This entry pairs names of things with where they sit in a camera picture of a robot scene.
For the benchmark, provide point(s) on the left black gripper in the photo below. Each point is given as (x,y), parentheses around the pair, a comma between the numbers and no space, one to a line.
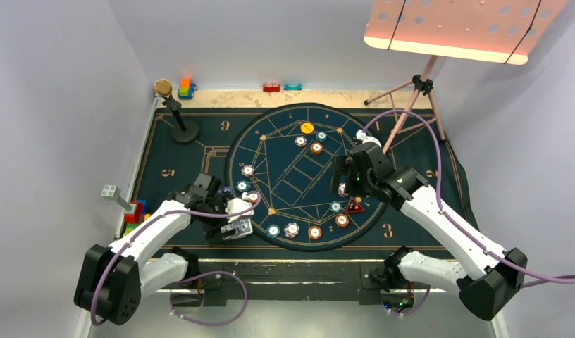
(213,233)

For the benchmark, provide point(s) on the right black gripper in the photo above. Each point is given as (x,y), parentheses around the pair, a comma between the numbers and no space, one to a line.
(346,165)

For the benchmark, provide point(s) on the pink chips seat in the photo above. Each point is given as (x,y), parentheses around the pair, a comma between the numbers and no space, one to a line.
(342,190)
(247,170)
(300,141)

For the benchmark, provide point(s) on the red dealer button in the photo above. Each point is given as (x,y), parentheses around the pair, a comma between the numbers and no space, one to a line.
(354,206)

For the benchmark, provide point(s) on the teal chips seat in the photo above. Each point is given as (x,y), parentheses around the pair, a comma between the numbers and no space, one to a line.
(243,186)
(321,137)
(335,207)

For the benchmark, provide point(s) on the blue playing card deck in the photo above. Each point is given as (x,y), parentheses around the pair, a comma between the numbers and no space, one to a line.
(237,229)

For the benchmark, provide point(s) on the orange chips seat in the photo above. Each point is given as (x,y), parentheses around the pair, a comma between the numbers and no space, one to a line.
(316,148)
(342,220)
(254,197)

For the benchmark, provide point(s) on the yellow big blind button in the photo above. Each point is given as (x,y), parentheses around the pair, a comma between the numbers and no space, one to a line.
(307,128)

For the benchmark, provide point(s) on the teal poker chip stack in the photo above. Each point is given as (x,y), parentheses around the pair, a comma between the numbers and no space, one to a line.
(273,231)

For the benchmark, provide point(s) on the orange poker chip stack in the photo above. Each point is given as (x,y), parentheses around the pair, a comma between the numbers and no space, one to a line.
(314,232)

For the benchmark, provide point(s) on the pink blue poker chip stack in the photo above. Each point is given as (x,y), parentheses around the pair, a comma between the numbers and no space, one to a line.
(291,230)

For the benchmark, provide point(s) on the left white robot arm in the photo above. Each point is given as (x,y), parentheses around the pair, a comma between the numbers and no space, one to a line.
(115,278)

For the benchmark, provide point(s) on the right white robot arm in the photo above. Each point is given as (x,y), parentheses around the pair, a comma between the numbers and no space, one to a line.
(481,275)

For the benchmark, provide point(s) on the dark green rectangular poker mat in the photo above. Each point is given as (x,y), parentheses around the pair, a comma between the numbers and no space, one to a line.
(167,166)

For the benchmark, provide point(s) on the colourful lego toy car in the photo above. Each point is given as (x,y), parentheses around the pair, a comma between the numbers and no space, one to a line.
(132,218)

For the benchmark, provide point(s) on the round blue poker mat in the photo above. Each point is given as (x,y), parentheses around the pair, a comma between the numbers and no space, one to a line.
(295,184)

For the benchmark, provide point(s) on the grey lego brick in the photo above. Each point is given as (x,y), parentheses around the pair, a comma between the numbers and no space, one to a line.
(112,193)

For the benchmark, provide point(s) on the orange green blue toy blocks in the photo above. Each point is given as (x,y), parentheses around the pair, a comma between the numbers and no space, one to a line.
(187,88)

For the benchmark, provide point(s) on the teal toy block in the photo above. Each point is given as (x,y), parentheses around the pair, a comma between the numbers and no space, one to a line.
(292,86)

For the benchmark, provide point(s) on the red toy block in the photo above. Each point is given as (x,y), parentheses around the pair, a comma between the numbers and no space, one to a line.
(271,87)

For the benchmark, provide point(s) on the pink music stand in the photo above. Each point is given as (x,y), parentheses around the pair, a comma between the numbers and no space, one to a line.
(495,31)

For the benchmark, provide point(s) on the black aluminium mounting rail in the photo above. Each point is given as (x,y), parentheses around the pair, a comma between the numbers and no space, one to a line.
(360,281)

